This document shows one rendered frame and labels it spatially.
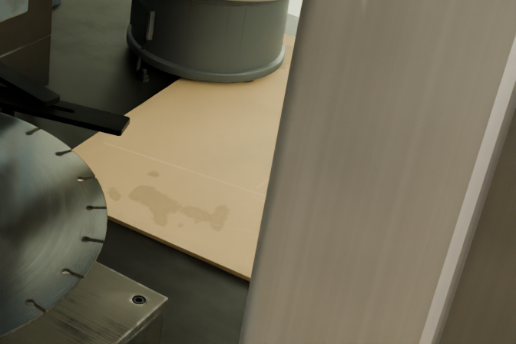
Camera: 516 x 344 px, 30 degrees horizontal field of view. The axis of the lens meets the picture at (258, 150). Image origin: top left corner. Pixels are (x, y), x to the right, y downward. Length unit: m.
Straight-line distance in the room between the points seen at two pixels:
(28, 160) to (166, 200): 0.34
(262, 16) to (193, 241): 0.42
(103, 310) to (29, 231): 0.12
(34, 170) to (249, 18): 0.62
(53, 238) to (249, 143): 0.57
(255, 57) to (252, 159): 0.21
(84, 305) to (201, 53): 0.61
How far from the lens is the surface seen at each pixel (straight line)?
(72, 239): 0.71
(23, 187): 0.76
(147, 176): 1.14
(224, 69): 1.36
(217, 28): 1.33
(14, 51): 1.19
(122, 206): 1.09
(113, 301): 0.81
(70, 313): 0.80
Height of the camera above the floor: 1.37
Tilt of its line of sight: 30 degrees down
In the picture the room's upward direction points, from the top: 10 degrees clockwise
